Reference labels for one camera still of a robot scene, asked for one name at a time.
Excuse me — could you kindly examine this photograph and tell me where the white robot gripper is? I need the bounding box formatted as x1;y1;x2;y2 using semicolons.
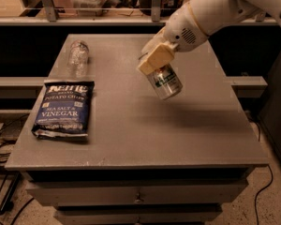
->
138;7;208;75

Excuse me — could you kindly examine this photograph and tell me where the black cable right floor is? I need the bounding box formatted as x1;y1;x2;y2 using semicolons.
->
253;164;274;225

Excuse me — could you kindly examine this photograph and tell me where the grey drawer cabinet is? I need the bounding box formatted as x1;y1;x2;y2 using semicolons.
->
6;35;268;225

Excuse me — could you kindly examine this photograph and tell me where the round metal drawer knob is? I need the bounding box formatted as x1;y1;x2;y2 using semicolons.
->
134;193;143;204

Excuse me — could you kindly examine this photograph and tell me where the green 7up soda can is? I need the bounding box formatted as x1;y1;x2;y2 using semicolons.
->
147;64;183;100

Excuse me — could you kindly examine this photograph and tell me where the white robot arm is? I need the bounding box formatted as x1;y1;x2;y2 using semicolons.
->
138;0;281;75

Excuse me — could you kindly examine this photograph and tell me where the black cables left floor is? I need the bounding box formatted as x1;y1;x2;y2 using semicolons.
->
0;113;36;225

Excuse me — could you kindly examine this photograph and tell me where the clear plastic water bottle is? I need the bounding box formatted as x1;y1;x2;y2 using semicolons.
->
67;40;89;78

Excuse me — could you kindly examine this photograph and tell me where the blue kettle chips bag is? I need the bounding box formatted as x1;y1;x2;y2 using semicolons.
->
32;81;95;139

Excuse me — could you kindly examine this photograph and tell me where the metal shelf rail frame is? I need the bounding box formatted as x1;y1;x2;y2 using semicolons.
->
0;0;279;27

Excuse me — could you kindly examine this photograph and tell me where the clear plastic container on shelf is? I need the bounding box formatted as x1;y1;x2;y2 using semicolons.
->
70;0;107;16

